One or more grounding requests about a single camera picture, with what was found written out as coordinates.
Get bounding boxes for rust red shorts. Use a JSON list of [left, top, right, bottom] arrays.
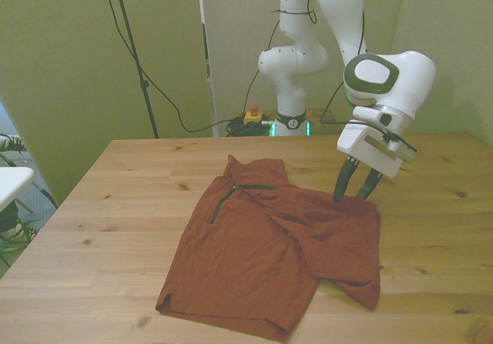
[[154, 153, 383, 342]]

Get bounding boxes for black tripod stand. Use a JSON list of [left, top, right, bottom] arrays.
[[109, 0, 160, 139]]

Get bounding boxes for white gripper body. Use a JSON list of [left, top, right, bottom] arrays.
[[337, 122, 402, 179]]

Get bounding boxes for white folding table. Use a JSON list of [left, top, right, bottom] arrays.
[[0, 165, 59, 214]]

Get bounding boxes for coiled dark cable bundle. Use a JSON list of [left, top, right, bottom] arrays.
[[225, 115, 277, 138]]

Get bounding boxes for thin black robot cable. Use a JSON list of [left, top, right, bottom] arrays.
[[244, 18, 281, 116]]

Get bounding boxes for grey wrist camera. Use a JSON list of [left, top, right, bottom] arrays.
[[364, 131, 419, 164]]

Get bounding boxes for long black cable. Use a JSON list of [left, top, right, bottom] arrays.
[[96, 0, 247, 133]]

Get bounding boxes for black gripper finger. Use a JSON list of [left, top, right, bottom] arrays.
[[331, 155, 361, 203], [354, 168, 384, 201]]

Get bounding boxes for yellow emergency stop box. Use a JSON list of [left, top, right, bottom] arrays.
[[243, 104, 264, 126]]

